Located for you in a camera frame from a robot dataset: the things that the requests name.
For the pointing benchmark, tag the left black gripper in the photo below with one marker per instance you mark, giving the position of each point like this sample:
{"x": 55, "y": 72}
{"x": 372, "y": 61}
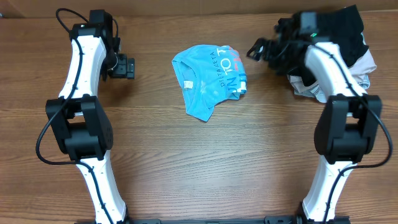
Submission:
{"x": 129, "y": 68}

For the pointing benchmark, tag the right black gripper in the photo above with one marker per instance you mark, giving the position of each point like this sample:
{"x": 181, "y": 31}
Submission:
{"x": 270, "y": 60}

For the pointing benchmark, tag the light blue printed t-shirt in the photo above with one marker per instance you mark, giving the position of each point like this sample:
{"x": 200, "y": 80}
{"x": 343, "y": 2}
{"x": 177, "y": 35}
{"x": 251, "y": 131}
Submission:
{"x": 209, "y": 75}

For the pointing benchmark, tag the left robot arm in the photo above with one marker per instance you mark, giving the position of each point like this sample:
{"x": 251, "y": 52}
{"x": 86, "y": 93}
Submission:
{"x": 79, "y": 123}

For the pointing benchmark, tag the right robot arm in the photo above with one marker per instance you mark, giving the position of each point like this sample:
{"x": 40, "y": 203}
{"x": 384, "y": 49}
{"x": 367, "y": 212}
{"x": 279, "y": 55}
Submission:
{"x": 347, "y": 127}

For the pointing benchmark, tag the beige folded garment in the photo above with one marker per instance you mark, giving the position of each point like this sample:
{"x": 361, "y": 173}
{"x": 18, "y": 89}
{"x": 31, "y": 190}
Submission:
{"x": 364, "y": 64}

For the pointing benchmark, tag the black folded garment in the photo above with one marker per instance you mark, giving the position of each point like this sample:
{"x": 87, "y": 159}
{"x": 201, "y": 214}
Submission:
{"x": 342, "y": 27}

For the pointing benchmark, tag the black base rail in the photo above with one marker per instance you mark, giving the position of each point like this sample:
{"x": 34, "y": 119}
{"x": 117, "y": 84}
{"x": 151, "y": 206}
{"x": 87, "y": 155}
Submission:
{"x": 286, "y": 219}

